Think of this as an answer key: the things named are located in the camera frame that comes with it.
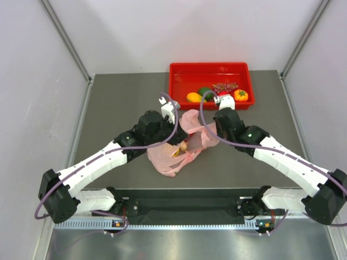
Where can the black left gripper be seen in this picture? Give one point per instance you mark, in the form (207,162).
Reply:
(178,137)

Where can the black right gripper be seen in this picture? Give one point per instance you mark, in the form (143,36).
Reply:
(220,133)

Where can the pink plastic bag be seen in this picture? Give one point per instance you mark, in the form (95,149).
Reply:
(200,139)

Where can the fruit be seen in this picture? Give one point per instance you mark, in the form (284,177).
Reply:
(176,153)

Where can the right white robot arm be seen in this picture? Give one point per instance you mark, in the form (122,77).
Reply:
(321,193)

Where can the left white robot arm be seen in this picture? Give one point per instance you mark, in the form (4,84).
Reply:
(63,193)

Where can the orange bell pepper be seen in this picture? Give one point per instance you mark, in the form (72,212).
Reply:
(241,95)

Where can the red apple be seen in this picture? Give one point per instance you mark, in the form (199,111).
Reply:
(223,93)

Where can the yellow mango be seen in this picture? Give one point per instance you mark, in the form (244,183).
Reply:
(195,98)

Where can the purple grape bunch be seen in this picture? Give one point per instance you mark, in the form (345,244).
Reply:
(225,87)

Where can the green avocado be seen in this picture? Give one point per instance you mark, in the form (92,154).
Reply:
(203,90)

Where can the red plastic tray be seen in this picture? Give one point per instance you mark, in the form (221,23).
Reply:
(185,78)

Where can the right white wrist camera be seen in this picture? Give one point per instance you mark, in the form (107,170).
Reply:
(224,101)

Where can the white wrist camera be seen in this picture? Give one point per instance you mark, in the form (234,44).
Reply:
(224,101)
(168,109)

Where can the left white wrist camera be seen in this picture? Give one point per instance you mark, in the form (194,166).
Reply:
(168,109)

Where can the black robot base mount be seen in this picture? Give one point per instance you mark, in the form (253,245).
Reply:
(189,205)

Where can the grey slotted cable duct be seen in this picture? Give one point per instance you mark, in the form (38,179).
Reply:
(116,224)

